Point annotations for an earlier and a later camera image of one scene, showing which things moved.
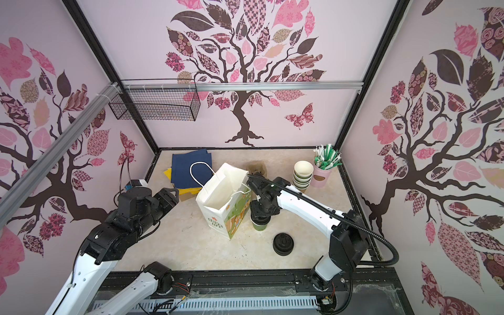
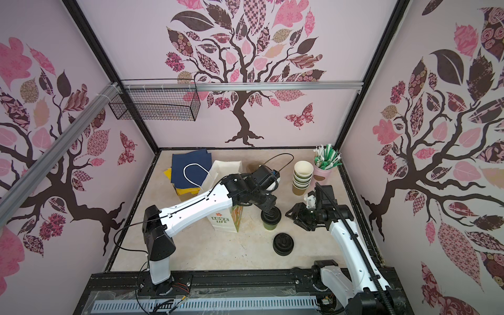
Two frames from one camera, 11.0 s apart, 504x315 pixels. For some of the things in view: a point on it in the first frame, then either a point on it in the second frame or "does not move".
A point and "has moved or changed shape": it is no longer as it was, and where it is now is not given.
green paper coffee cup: [260, 222] → [270, 227]
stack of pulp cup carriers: [257, 166] does not move
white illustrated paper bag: [225, 197] has moved or changed shape
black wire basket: [157, 99] does not move
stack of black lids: [283, 244] does not move
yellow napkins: [191, 191] does not move
